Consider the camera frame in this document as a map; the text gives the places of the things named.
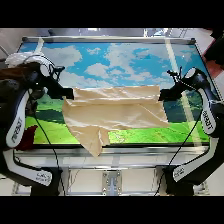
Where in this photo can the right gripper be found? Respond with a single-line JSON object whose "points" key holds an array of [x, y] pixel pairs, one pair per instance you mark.
{"points": [[168, 94]]}

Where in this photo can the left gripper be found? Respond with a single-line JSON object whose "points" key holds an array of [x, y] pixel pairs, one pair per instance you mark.
{"points": [[63, 93]]}

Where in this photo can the beige shirt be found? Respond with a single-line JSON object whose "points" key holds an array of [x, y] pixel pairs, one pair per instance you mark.
{"points": [[116, 115]]}

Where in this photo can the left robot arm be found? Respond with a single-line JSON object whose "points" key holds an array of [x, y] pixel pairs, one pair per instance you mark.
{"points": [[17, 123]]}

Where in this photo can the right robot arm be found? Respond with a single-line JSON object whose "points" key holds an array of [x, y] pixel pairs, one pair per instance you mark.
{"points": [[209, 116]]}

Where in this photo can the white garment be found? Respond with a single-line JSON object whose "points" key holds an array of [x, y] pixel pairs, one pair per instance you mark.
{"points": [[20, 58]]}

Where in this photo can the red garment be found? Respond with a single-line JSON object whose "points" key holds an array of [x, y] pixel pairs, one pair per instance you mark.
{"points": [[28, 138]]}

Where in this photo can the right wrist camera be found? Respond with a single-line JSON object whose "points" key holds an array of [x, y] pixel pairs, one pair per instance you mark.
{"points": [[175, 75]]}

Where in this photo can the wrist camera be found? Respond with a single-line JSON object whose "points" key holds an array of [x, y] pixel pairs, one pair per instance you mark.
{"points": [[56, 71], [175, 75]]}

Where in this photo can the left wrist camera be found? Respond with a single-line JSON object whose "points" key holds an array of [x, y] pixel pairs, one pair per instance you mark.
{"points": [[56, 71]]}

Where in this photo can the silver frame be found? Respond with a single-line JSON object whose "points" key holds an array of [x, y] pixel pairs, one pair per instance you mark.
{"points": [[113, 155]]}

